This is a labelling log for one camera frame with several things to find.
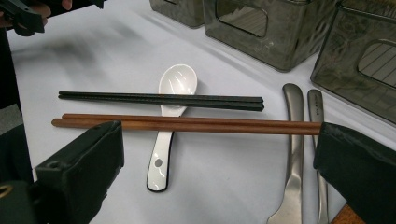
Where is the white ceramic spoon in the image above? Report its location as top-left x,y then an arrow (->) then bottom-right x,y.
146,63 -> 199,192

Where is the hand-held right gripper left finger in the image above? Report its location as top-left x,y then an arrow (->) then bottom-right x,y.
35,120 -> 125,224

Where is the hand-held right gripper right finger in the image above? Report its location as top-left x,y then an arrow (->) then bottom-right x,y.
313,121 -> 396,224

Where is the silver metal utensil handle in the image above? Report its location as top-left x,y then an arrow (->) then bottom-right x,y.
266,82 -> 305,224

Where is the smoky transparent plastic bin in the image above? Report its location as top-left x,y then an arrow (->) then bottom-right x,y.
310,0 -> 396,125
203,0 -> 339,73
148,0 -> 205,29

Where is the black chopstick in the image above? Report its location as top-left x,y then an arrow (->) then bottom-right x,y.
58,91 -> 264,104
58,93 -> 265,112

